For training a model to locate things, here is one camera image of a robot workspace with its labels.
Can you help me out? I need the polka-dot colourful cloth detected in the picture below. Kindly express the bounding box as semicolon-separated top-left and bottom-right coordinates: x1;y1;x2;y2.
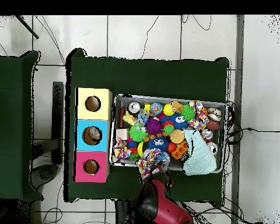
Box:
136;148;162;181
188;99;210;131

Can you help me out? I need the clear plastic bottle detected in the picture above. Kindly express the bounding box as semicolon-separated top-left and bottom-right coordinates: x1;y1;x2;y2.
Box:
88;127;102;141
153;151;171;174

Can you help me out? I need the orange plastic block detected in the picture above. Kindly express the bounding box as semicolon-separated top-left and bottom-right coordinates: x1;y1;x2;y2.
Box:
171;140;189;160

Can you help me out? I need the mint waffle cloth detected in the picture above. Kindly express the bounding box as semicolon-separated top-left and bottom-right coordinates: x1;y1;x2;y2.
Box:
183;129;218;176

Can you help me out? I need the metal mesh bin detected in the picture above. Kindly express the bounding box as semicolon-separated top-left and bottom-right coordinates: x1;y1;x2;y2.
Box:
108;93;227;174

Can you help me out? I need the wooden three-hole box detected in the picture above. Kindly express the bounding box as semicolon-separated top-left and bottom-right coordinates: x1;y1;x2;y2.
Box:
73;87;113;183

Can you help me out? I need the clear bottle with blue label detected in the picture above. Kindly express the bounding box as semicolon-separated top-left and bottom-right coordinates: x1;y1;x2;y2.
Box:
135;108;151;128

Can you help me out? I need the purple spiky rubber toy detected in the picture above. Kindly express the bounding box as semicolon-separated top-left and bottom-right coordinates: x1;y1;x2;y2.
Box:
145;117;163;135

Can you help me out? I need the silver drink can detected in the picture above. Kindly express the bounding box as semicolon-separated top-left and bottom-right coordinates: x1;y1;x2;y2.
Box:
127;101;141;114

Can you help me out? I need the globe print ball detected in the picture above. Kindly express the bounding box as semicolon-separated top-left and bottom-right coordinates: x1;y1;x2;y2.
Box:
150;101;163;116

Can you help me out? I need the brown teddy bear plush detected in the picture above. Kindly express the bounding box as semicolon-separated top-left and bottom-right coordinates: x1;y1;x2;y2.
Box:
170;100;185;114

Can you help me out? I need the dark green tablecloth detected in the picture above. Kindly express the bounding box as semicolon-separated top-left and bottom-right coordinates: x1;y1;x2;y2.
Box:
64;48;230;203

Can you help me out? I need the black upright stand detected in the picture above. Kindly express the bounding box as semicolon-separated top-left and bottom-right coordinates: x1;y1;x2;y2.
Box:
51;81;64;165

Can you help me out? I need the grey rounded base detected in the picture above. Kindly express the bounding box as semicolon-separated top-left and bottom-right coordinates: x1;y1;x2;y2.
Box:
29;163;60;190

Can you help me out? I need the black rod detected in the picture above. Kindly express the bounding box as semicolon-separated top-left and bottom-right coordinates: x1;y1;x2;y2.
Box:
15;15;40;40

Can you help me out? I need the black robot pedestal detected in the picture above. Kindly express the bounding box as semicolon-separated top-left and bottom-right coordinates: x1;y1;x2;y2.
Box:
114;199;134;224

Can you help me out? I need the black cable with plug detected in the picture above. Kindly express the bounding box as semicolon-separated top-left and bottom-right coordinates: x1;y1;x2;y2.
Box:
226;127;280;144

